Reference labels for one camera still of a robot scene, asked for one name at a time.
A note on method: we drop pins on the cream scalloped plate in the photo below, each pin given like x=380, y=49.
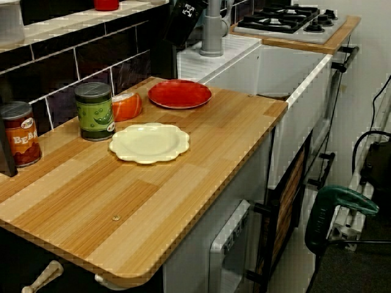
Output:
x=146, y=143

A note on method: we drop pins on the green peas toy can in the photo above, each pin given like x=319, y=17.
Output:
x=93, y=116

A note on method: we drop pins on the white toy sink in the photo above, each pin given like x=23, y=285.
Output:
x=232, y=70

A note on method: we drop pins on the grey toy faucet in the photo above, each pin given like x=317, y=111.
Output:
x=211, y=33

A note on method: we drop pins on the aluminium extrusion frame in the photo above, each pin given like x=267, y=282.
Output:
x=345, y=232

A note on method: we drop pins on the red round plate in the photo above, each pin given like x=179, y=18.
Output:
x=179, y=93

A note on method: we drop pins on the black stove knob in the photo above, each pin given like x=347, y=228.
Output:
x=315, y=27
x=330, y=13
x=323, y=19

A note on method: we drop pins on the grey dishwasher door panel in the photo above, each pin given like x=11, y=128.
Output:
x=229, y=244

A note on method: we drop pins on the toy salmon sushi piece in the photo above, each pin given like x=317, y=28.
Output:
x=128, y=107

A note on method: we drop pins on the wooden slat cabinet door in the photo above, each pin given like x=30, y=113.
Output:
x=290, y=201

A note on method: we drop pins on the toy stove top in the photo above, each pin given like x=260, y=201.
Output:
x=317, y=36

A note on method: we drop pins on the orange beans toy can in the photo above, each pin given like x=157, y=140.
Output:
x=23, y=140

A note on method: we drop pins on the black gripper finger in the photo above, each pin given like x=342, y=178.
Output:
x=186, y=21

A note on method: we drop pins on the black frame post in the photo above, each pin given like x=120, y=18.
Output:
x=7, y=152

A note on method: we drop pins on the red cup on shelf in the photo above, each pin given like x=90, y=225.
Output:
x=106, y=4

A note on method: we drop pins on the green clamp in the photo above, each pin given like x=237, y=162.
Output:
x=323, y=213

